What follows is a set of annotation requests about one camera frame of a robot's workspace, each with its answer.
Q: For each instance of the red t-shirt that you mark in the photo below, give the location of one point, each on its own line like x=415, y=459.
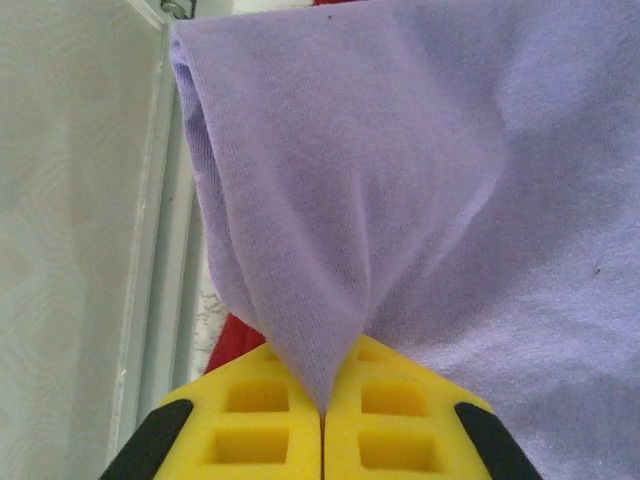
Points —
x=235, y=345

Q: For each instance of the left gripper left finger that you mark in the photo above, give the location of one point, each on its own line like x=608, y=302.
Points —
x=200, y=425

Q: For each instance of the purple t-shirt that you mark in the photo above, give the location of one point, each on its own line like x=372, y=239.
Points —
x=400, y=175

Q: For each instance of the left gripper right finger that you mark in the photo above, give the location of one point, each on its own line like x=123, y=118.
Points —
x=450, y=435

